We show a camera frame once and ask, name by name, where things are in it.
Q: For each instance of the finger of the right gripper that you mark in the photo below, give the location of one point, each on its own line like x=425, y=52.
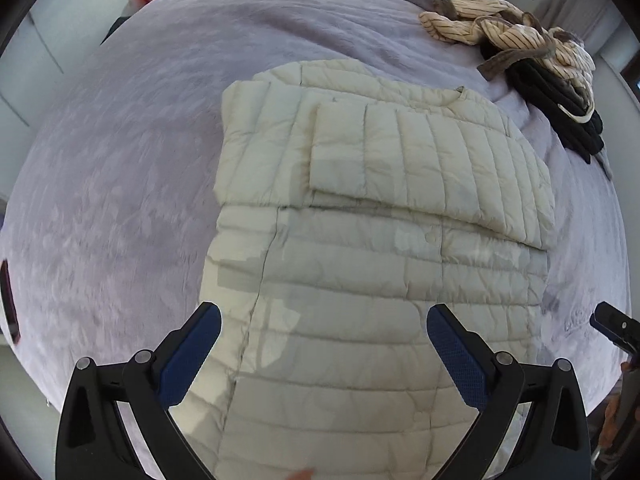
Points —
x=619, y=328

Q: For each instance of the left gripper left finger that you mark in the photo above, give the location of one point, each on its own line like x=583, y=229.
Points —
x=93, y=442

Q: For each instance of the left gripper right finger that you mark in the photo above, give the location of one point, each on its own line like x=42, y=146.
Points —
x=554, y=441

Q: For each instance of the cream quilted down jacket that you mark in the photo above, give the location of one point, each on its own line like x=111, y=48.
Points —
x=349, y=205

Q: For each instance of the person's right hand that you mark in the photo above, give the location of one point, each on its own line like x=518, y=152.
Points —
x=609, y=428

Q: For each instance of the person's left hand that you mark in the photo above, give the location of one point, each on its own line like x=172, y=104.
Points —
x=306, y=474

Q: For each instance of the red-edged smartphone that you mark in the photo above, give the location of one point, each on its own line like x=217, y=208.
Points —
x=8, y=303

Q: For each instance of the lavender plush bed blanket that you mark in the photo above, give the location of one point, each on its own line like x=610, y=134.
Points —
x=112, y=215

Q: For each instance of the black folded garment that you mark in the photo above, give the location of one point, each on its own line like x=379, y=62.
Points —
x=556, y=98

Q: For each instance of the beige striped garment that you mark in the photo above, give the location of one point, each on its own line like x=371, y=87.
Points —
x=513, y=32

